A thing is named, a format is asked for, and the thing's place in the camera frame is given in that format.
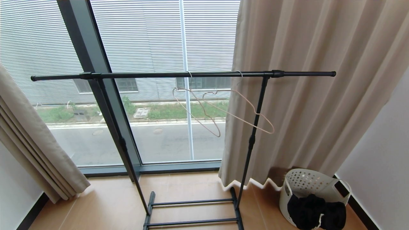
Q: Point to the pink clothes hanger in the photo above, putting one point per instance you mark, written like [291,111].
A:
[272,131]
[219,133]

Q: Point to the black clothes rack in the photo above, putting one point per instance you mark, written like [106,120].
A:
[179,75]

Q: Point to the white laundry basket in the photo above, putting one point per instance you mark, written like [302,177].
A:
[306,183]

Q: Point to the heap of clothes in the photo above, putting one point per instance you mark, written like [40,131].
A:
[306,210]

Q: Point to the beige curtain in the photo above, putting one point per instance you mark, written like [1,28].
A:
[32,143]
[303,95]

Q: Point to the window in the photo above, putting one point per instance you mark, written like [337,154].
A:
[96,57]

